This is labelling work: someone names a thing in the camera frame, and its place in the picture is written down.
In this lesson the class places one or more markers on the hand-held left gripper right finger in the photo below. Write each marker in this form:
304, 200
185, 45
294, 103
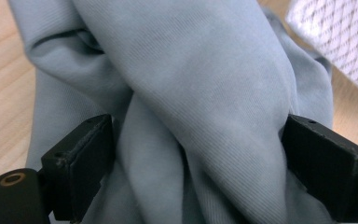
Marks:
332, 168

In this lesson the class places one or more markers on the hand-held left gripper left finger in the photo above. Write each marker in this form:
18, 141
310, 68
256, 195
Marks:
74, 174

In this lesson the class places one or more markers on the light blue garment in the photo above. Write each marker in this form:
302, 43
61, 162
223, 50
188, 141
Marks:
205, 81

